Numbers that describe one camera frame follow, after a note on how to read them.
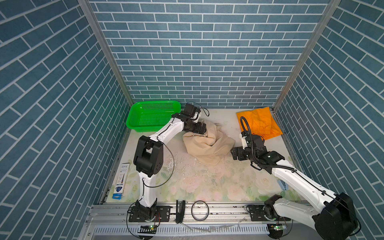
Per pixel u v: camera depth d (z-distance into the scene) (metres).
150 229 0.72
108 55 0.87
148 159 0.52
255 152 0.61
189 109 0.75
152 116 1.16
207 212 0.74
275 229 0.72
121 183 0.83
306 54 0.88
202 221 0.72
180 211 0.73
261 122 1.08
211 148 0.88
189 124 0.79
